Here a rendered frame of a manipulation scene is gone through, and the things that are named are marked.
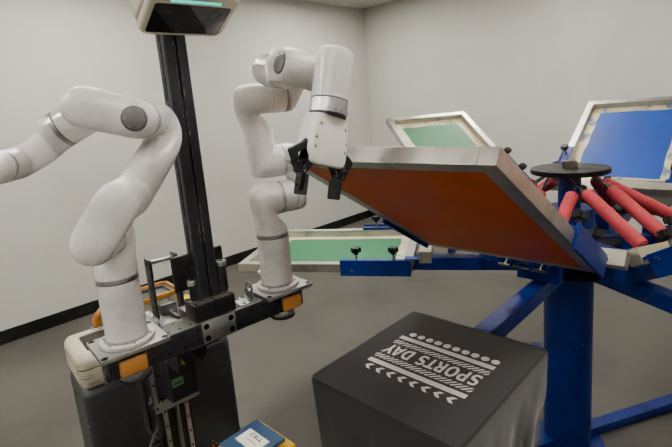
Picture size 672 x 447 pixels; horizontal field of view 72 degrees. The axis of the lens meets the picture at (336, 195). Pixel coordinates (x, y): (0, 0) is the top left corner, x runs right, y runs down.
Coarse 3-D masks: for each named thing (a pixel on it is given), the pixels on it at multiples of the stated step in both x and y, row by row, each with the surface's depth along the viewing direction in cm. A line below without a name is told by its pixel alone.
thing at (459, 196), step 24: (432, 192) 109; (456, 192) 103; (480, 192) 98; (504, 192) 94; (456, 216) 123; (480, 216) 116; (504, 216) 110; (528, 216) 104; (480, 240) 142; (504, 240) 132; (528, 240) 124; (552, 240) 117; (576, 264) 134
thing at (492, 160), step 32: (288, 160) 120; (352, 160) 105; (384, 160) 99; (416, 160) 93; (448, 160) 88; (480, 160) 84; (512, 160) 86; (512, 192) 92; (544, 224) 106; (576, 256) 125
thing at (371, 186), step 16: (320, 176) 126; (352, 176) 116; (368, 176) 112; (384, 176) 108; (352, 192) 133; (368, 192) 127; (384, 192) 122; (400, 192) 117; (384, 208) 140; (400, 208) 133; (416, 208) 128; (432, 208) 123; (400, 224) 155; (416, 224) 147; (432, 224) 141; (448, 224) 134; (432, 240) 165; (448, 240) 156; (464, 240) 149
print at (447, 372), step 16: (416, 336) 141; (384, 352) 133; (400, 352) 132; (416, 352) 132; (432, 352) 131; (448, 352) 130; (464, 352) 130; (368, 368) 126; (384, 368) 125; (400, 368) 124; (416, 368) 124; (432, 368) 123; (448, 368) 123; (464, 368) 122; (480, 368) 121; (416, 384) 117; (432, 384) 116; (448, 384) 116; (464, 384) 115; (448, 400) 110
